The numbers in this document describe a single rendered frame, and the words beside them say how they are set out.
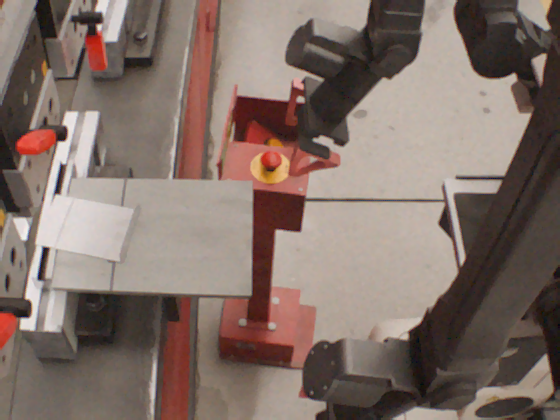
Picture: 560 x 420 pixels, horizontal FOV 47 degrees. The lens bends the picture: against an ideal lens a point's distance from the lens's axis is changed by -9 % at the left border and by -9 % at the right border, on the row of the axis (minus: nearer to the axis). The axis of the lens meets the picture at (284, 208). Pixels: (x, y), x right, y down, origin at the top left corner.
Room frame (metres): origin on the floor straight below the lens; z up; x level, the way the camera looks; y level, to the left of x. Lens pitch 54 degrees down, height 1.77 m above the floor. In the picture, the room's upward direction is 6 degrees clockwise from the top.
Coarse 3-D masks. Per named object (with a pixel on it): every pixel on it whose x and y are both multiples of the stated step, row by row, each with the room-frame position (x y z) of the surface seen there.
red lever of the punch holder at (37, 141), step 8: (40, 128) 0.44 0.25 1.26; (48, 128) 0.44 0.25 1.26; (56, 128) 0.44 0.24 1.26; (64, 128) 0.44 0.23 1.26; (24, 136) 0.39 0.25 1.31; (32, 136) 0.39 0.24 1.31; (40, 136) 0.39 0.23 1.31; (48, 136) 0.40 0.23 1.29; (56, 136) 0.43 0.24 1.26; (64, 136) 0.43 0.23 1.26; (24, 144) 0.37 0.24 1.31; (32, 144) 0.38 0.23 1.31; (40, 144) 0.38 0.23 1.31; (48, 144) 0.40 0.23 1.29; (24, 152) 0.37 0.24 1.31; (32, 152) 0.37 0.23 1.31; (40, 152) 0.38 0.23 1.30
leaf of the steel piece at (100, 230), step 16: (80, 208) 0.52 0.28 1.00; (96, 208) 0.53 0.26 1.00; (112, 208) 0.53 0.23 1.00; (128, 208) 0.53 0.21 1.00; (64, 224) 0.49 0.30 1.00; (80, 224) 0.50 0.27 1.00; (96, 224) 0.50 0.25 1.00; (112, 224) 0.50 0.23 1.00; (128, 224) 0.51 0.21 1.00; (64, 240) 0.47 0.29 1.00; (80, 240) 0.47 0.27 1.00; (96, 240) 0.47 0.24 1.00; (112, 240) 0.48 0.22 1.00; (128, 240) 0.48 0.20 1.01; (96, 256) 0.45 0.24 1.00; (112, 256) 0.45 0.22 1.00
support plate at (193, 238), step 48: (96, 192) 0.55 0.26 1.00; (144, 192) 0.56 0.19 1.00; (192, 192) 0.57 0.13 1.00; (240, 192) 0.58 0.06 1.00; (144, 240) 0.48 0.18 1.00; (192, 240) 0.49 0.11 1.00; (240, 240) 0.50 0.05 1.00; (96, 288) 0.40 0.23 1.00; (144, 288) 0.41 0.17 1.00; (192, 288) 0.42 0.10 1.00; (240, 288) 0.43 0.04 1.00
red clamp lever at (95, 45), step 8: (72, 16) 0.64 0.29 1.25; (80, 16) 0.64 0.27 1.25; (88, 16) 0.64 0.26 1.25; (96, 16) 0.64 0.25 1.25; (80, 24) 0.63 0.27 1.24; (88, 24) 0.64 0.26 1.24; (96, 24) 0.64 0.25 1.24; (88, 32) 0.64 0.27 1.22; (96, 32) 0.64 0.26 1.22; (88, 40) 0.64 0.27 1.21; (96, 40) 0.64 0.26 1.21; (88, 48) 0.64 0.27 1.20; (96, 48) 0.64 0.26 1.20; (104, 48) 0.65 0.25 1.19; (88, 56) 0.64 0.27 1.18; (96, 56) 0.64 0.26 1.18; (104, 56) 0.64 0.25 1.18; (96, 64) 0.64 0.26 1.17; (104, 64) 0.64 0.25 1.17
